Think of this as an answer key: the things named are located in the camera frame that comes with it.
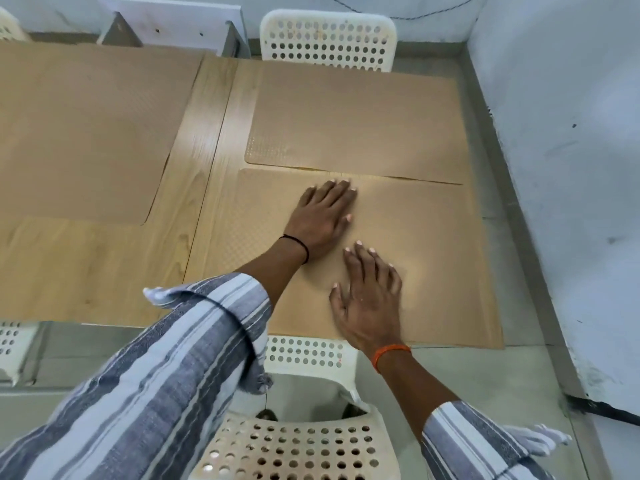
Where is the person's right forearm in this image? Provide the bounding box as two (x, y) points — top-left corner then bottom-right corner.
(375, 347), (462, 443)

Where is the person's right hand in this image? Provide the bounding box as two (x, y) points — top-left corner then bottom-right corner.
(329, 240), (405, 361)

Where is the beige textured placemat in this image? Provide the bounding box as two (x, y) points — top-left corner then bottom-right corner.
(243, 59), (471, 185)
(199, 167), (505, 351)

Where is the stack of beige placemats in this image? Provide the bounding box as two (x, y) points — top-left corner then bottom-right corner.
(0, 42), (206, 227)

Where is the person's left hand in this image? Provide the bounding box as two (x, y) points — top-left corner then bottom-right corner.
(283, 179), (359, 264)

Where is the orange wrist thread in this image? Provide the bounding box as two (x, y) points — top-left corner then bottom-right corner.
(371, 343), (413, 373)

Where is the black wall cable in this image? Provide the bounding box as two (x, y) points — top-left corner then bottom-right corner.
(319, 0), (481, 21)

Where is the light wooden table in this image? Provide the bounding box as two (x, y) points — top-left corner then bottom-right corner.
(0, 39), (506, 351)

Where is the grey white striped shirt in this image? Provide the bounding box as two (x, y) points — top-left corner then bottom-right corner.
(0, 272), (573, 480)

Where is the black wrist thread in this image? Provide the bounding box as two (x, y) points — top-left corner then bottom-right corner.
(279, 233), (311, 265)

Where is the black wall frame strip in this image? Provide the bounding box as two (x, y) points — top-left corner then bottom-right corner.
(565, 394), (640, 427)

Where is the person's left forearm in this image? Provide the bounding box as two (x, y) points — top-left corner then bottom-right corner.
(233, 237), (309, 318)

